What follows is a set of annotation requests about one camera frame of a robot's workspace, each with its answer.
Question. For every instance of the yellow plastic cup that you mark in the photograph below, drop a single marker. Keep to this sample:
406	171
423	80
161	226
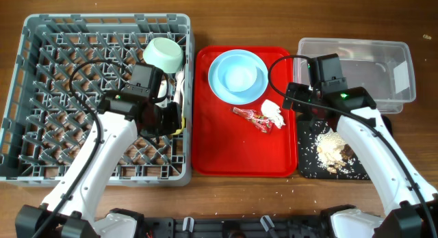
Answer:
179	131

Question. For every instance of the white plastic fork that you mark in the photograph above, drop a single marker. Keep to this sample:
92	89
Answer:
179	77

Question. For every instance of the green bowl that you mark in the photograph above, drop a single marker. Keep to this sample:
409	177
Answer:
165	54

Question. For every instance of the white plastic spoon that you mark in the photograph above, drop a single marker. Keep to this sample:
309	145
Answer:
182	92

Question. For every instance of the rice and food scraps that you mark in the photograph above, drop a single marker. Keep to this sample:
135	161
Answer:
331	153

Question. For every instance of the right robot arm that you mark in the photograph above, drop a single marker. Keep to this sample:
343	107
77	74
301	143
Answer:
409	201

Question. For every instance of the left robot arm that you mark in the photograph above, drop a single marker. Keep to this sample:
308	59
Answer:
121	117

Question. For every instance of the black waste tray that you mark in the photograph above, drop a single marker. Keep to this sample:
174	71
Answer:
307	157

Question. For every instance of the grey dishwasher rack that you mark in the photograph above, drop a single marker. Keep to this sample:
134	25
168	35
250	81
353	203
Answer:
65	58

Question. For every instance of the crumpled white tissue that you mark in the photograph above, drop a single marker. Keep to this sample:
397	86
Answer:
272	111

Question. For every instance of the light blue plate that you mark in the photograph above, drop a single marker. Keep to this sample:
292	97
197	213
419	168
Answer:
239	98

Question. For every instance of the red candy wrapper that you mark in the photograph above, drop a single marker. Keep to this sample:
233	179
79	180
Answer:
261	122

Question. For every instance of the red plastic tray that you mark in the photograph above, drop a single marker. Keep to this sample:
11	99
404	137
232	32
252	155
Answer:
225	144

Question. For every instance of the clear plastic bin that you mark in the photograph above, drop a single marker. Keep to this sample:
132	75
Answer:
383	68

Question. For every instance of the light blue bowl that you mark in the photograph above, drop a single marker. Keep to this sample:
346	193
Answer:
237	73

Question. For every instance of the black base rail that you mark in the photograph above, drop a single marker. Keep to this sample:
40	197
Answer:
266	226

